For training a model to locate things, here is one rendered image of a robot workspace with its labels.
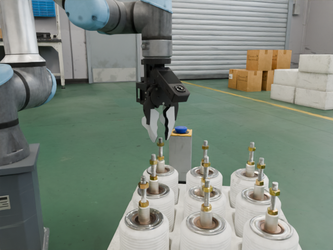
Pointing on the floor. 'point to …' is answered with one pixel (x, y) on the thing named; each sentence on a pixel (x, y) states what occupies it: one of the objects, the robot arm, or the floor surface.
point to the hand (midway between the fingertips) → (161, 137)
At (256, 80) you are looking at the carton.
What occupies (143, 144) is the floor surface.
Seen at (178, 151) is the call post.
